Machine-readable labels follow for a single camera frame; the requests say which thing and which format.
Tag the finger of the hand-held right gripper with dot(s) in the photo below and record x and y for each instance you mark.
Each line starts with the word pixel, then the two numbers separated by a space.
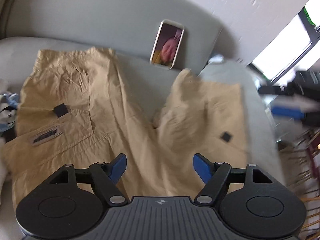
pixel 287 112
pixel 275 90

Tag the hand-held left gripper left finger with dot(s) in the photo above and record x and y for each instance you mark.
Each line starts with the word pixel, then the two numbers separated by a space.
pixel 117 170

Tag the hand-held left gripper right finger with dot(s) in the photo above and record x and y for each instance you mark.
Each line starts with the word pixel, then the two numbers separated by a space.
pixel 201 170

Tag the tan shorts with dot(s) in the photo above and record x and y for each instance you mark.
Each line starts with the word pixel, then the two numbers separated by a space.
pixel 125 110

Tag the window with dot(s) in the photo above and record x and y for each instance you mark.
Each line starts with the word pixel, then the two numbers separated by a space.
pixel 295 42

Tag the rattan furniture piece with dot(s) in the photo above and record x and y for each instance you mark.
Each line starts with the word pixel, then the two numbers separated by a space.
pixel 302 170

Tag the small silver box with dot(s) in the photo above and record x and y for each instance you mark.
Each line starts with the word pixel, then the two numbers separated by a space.
pixel 215 58

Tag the smartphone in cream case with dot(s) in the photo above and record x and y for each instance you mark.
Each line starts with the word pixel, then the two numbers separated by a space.
pixel 167 45

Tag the blue white patterned garment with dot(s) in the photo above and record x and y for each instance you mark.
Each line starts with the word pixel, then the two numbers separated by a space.
pixel 7 105

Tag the grey sofa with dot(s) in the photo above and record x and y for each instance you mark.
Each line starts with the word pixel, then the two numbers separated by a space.
pixel 100 10

